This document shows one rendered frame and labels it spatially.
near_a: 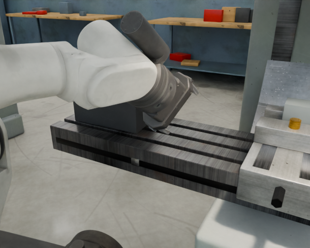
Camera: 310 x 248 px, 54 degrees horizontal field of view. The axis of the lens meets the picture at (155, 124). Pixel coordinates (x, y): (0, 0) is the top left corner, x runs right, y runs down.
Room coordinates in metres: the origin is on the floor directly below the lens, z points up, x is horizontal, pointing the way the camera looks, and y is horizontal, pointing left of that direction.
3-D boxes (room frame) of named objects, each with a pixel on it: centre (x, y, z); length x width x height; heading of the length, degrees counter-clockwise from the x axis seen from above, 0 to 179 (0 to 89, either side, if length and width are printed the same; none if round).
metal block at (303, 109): (0.62, -0.32, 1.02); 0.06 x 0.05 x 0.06; 62
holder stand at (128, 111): (0.87, 0.12, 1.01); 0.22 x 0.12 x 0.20; 64
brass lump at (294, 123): (0.57, -0.29, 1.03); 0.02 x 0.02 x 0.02
